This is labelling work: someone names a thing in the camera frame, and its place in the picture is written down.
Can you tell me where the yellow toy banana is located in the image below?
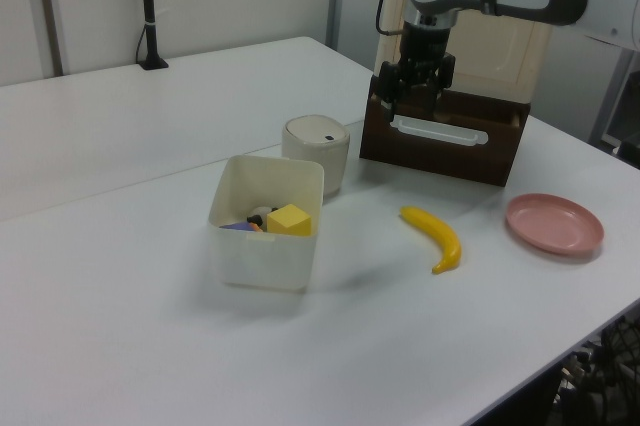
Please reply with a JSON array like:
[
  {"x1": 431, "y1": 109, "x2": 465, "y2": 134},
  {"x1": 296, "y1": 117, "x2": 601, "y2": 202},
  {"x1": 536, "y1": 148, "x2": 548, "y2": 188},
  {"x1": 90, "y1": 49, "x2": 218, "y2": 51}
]
[{"x1": 398, "y1": 205, "x2": 462, "y2": 276}]

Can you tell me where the white drawer handle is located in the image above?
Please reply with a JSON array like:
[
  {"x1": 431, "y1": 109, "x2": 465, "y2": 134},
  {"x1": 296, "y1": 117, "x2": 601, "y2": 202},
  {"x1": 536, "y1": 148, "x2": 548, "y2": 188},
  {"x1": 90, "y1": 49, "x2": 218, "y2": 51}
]
[{"x1": 388, "y1": 114, "x2": 489, "y2": 150}]

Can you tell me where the white plastic box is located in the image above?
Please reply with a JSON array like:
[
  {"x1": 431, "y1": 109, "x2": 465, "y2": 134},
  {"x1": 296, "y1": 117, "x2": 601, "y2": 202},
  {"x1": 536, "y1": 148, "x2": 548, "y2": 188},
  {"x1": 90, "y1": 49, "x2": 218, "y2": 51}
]
[{"x1": 207, "y1": 154, "x2": 326, "y2": 293}]

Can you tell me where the yellow cube block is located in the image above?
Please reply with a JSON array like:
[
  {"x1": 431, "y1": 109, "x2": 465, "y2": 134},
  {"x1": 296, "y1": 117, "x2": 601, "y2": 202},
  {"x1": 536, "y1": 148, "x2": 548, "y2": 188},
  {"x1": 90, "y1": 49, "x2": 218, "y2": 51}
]
[{"x1": 266, "y1": 203, "x2": 313, "y2": 237}]

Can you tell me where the cream lidded trash can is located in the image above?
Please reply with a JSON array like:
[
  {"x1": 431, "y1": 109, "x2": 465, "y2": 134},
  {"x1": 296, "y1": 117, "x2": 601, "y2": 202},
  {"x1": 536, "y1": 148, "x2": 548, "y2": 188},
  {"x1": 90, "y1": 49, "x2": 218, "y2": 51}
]
[{"x1": 281, "y1": 114, "x2": 351, "y2": 197}]

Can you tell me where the pink plate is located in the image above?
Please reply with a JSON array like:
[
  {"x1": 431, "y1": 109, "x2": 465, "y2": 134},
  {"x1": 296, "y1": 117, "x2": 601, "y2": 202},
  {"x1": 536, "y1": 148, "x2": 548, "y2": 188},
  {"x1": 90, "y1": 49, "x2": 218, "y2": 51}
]
[{"x1": 504, "y1": 192, "x2": 605, "y2": 261}]

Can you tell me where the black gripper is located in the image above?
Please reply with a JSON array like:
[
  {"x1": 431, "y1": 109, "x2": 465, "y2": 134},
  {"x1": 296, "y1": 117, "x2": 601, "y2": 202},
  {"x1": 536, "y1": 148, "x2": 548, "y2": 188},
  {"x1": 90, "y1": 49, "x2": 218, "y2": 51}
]
[{"x1": 378, "y1": 20, "x2": 457, "y2": 122}]

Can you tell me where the black mesh chair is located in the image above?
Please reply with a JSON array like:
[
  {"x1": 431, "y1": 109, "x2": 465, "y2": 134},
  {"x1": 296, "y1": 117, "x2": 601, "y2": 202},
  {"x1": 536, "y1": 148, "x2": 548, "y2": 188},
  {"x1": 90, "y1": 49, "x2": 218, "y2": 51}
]
[{"x1": 554, "y1": 315, "x2": 640, "y2": 426}]

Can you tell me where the brown wooden drawer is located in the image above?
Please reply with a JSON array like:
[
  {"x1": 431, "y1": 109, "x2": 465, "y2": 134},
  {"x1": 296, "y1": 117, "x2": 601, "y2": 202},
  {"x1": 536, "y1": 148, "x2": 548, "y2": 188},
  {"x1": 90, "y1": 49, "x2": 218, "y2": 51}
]
[{"x1": 358, "y1": 74, "x2": 530, "y2": 188}]

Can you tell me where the cream and brown cabinet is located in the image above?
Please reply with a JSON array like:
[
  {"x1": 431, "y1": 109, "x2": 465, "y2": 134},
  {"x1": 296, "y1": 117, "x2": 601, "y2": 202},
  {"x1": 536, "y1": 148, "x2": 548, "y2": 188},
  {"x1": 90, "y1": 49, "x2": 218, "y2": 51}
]
[{"x1": 373, "y1": 0, "x2": 571, "y2": 106}]

